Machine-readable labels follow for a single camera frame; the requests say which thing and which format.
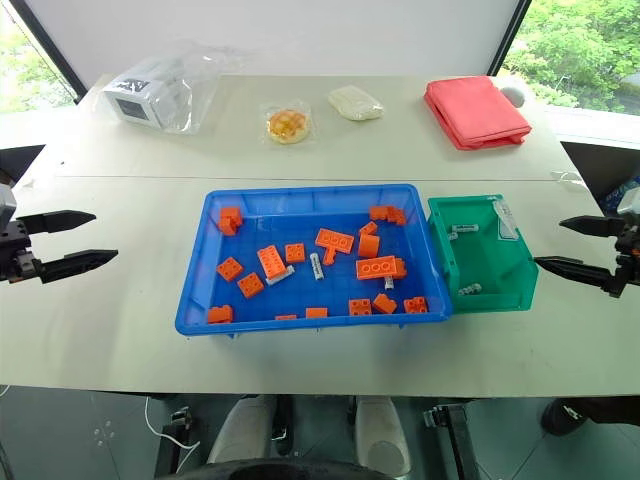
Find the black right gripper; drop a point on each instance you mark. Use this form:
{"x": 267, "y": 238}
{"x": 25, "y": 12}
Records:
{"x": 631, "y": 260}

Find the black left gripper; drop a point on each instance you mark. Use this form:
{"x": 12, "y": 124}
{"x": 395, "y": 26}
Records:
{"x": 15, "y": 255}

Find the clear label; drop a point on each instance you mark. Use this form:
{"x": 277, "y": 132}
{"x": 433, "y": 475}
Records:
{"x": 506, "y": 220}

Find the green plastic bin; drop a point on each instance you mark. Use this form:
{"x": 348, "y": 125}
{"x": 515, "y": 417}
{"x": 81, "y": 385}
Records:
{"x": 485, "y": 265}

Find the white box with black print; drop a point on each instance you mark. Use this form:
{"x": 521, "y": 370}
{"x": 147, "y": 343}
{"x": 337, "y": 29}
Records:
{"x": 145, "y": 95}

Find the blue labelled plastic bottle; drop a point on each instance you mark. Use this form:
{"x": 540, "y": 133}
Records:
{"x": 620, "y": 192}

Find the clear plastic scrap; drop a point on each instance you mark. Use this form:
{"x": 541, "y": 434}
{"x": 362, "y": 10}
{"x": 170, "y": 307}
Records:
{"x": 567, "y": 179}

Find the orange stacked toy block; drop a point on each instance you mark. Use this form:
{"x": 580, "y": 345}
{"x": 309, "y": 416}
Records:
{"x": 230, "y": 220}

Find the orange square four-stud block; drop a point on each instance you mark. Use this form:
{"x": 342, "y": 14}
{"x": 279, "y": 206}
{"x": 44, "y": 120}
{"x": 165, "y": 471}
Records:
{"x": 250, "y": 285}
{"x": 295, "y": 252}
{"x": 230, "y": 268}
{"x": 416, "y": 305}
{"x": 360, "y": 307}

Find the black shoe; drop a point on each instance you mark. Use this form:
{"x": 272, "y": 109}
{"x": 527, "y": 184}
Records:
{"x": 585, "y": 414}

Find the white round object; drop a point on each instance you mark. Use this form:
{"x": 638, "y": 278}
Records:
{"x": 516, "y": 96}

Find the red folded cloth bag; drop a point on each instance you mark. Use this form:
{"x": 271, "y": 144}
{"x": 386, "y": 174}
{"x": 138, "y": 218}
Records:
{"x": 475, "y": 112}

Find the clear plastic bag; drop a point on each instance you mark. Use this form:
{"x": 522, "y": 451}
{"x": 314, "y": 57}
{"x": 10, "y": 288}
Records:
{"x": 200, "y": 85}

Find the orange long three-hole block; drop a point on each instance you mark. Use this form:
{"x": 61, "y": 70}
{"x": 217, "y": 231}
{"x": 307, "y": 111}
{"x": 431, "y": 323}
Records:
{"x": 380, "y": 268}

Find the wrapped round bread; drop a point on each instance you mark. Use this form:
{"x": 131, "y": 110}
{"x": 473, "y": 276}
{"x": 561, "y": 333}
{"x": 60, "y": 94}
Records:
{"x": 289, "y": 125}

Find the orange flat three-hole plate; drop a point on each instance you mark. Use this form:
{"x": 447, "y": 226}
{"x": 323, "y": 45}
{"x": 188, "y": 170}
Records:
{"x": 334, "y": 241}

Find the white robot left leg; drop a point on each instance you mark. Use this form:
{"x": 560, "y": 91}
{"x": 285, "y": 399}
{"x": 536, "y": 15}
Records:
{"x": 240, "y": 430}

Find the white robot leg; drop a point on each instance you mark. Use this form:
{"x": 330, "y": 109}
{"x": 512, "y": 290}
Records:
{"x": 382, "y": 435}
{"x": 240, "y": 430}

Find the blue plastic tray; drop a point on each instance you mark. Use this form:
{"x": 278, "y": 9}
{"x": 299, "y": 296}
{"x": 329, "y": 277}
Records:
{"x": 320, "y": 295}

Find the wrapped white food pack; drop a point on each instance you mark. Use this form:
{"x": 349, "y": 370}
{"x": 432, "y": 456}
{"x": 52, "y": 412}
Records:
{"x": 355, "y": 102}

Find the white robot right leg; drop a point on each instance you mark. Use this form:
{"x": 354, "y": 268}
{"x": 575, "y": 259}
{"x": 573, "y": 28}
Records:
{"x": 382, "y": 435}

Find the dark rounded robot body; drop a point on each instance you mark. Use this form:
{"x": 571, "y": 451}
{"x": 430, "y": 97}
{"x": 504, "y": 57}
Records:
{"x": 310, "y": 471}

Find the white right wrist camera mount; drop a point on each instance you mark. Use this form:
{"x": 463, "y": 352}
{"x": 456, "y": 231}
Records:
{"x": 631, "y": 202}

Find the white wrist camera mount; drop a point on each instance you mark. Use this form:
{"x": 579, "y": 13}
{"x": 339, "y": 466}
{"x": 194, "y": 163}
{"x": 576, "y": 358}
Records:
{"x": 631, "y": 202}
{"x": 6, "y": 202}

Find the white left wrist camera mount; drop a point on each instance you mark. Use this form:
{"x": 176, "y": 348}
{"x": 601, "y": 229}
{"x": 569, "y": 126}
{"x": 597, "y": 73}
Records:
{"x": 6, "y": 202}

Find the black window frame post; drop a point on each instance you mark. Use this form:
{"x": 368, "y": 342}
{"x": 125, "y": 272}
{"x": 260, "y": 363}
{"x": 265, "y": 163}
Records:
{"x": 510, "y": 35}
{"x": 50, "y": 50}

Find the black table frame leg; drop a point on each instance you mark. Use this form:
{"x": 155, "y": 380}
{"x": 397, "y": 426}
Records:
{"x": 457, "y": 440}
{"x": 175, "y": 445}

